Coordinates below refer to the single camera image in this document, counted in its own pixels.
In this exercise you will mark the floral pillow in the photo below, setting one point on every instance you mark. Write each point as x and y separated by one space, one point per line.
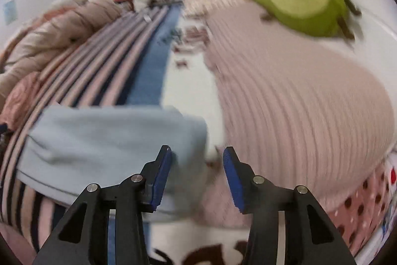
214 1

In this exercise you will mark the pink polka dot sheet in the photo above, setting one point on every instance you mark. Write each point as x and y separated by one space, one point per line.
366 206

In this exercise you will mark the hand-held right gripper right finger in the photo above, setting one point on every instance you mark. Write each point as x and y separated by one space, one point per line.
234 181

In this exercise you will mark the light blue wall poster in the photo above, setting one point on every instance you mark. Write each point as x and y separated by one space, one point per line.
11 12

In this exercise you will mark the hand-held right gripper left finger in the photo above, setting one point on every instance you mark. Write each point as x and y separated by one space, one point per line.
161 178

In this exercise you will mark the light blue pants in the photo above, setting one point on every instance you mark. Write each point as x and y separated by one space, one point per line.
93 153

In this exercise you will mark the pink grey checked quilt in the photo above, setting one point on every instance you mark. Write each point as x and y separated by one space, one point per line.
46 35

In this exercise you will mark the green avocado plush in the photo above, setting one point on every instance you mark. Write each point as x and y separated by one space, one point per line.
279 4

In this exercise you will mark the striped printed blanket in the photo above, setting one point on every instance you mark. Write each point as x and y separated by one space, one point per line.
149 66

